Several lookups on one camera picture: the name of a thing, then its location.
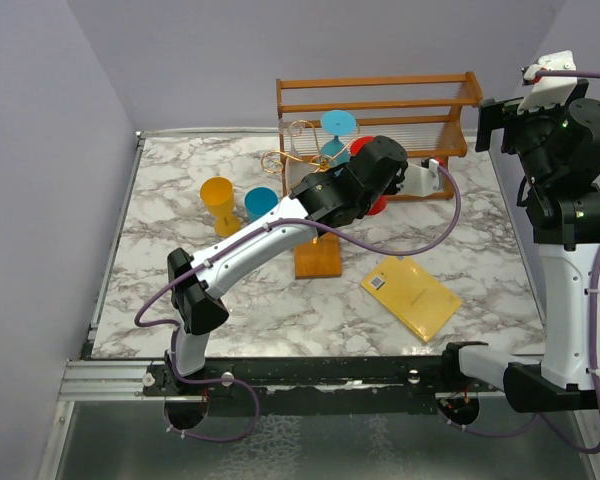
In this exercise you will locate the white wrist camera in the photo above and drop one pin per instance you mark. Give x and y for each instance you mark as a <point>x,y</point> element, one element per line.
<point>552,78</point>
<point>422,179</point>

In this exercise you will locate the wooden shelf rack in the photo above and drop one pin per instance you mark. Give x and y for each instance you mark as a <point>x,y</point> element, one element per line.
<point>421,112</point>

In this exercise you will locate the blue plastic goblet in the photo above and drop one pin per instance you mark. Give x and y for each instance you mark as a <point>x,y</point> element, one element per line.
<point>259,201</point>
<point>337,123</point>

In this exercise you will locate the aluminium frame rail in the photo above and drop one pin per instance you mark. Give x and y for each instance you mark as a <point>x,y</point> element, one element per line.
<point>305,380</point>

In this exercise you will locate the gold wire wine glass rack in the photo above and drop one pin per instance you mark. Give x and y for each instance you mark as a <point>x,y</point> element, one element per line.
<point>275,161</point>

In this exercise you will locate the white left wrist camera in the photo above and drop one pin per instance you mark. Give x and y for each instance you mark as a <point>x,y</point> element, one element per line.
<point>422,179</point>

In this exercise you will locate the red plastic goblet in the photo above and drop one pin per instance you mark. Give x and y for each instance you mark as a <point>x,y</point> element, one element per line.
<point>363,167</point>

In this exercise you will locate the yellow book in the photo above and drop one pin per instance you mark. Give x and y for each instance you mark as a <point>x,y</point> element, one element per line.
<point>412,295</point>

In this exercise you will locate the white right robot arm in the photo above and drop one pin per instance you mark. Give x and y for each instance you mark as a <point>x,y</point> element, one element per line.
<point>558,146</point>

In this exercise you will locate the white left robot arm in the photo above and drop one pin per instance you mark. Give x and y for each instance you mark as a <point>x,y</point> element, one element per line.
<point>335,198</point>

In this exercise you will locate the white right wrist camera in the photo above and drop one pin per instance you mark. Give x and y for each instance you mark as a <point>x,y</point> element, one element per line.
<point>552,78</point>

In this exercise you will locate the wooden rack base board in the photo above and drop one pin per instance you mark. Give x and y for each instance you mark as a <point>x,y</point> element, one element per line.
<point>318,258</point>

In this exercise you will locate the orange plastic goblet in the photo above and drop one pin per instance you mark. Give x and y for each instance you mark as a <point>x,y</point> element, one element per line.
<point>217,195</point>

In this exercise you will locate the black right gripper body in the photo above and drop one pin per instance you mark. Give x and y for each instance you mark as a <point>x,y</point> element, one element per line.
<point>522,131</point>

